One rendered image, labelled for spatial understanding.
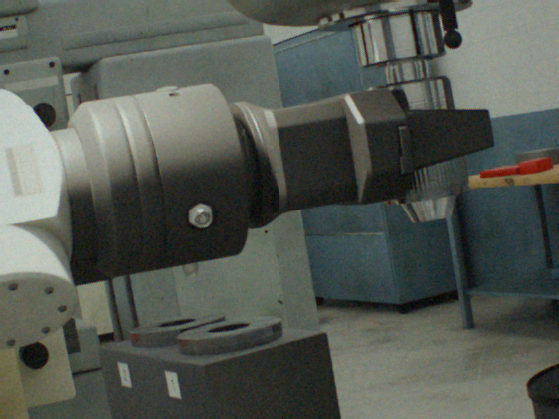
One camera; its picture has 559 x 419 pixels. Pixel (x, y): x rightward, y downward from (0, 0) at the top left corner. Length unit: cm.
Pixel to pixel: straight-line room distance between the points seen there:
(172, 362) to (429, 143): 43
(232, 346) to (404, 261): 700
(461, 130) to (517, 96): 698
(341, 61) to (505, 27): 119
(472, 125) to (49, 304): 24
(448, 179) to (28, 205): 22
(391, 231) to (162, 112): 735
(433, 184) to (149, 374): 47
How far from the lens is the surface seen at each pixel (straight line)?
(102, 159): 55
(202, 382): 94
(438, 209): 63
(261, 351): 96
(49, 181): 56
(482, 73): 788
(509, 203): 783
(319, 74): 836
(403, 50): 62
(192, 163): 56
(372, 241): 808
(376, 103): 58
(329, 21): 62
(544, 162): 646
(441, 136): 61
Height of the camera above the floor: 125
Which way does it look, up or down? 3 degrees down
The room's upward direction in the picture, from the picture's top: 10 degrees counter-clockwise
